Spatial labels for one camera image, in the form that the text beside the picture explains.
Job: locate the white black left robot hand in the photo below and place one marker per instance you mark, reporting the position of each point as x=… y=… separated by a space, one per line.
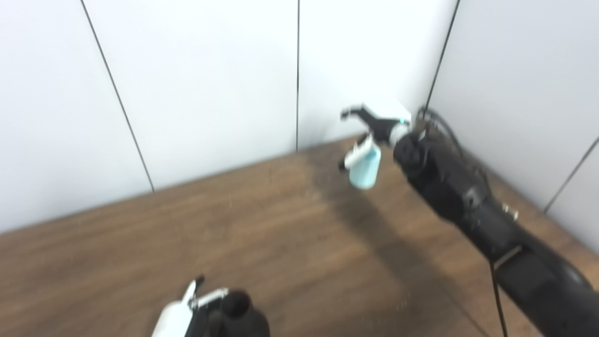
x=175 y=323

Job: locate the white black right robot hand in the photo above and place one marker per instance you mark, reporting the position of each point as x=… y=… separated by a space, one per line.
x=388 y=117

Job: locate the light blue cup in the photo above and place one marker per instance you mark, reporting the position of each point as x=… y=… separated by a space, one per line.
x=367 y=171

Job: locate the black cup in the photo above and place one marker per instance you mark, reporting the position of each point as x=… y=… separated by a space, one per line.
x=243 y=318

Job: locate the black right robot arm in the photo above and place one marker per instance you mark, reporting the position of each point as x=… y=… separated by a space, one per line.
x=468 y=196

